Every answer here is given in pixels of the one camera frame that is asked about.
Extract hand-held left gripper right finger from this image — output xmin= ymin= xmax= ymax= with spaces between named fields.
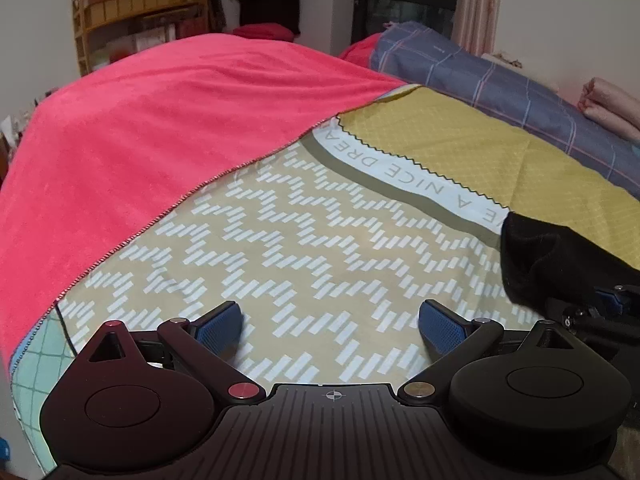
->
xmin=397 ymin=299 xmax=576 ymax=406

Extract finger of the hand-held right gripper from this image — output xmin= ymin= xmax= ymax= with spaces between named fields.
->
xmin=546 ymin=299 xmax=640 ymax=361
xmin=592 ymin=284 xmax=640 ymax=318

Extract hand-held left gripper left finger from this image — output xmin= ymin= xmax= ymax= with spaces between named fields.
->
xmin=75 ymin=301 xmax=266 ymax=403

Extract black pants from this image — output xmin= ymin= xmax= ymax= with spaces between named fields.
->
xmin=500 ymin=212 xmax=640 ymax=311

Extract yellow patterned bed sheet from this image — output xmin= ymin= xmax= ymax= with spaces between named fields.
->
xmin=10 ymin=82 xmax=640 ymax=480

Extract pink folded sheets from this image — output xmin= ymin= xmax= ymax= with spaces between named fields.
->
xmin=577 ymin=76 xmax=640 ymax=142

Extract red fleece blanket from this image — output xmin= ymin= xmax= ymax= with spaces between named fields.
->
xmin=0 ymin=32 xmax=408 ymax=366

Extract blue plaid quilt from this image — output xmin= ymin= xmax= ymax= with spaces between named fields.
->
xmin=369 ymin=21 xmax=640 ymax=188

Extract beige cloth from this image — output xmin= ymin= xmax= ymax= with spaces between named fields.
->
xmin=481 ymin=51 xmax=524 ymax=70

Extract red cloth bundle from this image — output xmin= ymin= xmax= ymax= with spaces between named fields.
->
xmin=339 ymin=32 xmax=386 ymax=68

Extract dark red fluffy cloth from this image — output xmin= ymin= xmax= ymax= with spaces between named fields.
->
xmin=234 ymin=23 xmax=297 ymax=42

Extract wooden shelf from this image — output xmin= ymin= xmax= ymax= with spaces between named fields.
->
xmin=72 ymin=0 xmax=211 ymax=77

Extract pink curtain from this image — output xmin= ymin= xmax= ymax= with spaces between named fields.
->
xmin=452 ymin=0 xmax=503 ymax=56

